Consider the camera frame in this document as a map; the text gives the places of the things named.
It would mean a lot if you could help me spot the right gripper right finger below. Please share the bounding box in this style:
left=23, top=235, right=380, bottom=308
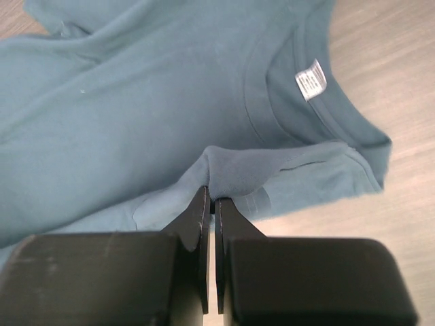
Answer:
left=215, top=198, right=419, bottom=325

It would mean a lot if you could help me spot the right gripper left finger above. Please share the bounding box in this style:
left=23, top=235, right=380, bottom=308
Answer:
left=1, top=187, right=211, bottom=325

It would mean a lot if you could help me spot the grey-blue t-shirt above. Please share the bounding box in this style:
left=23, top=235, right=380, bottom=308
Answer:
left=1, top=1, right=392, bottom=248

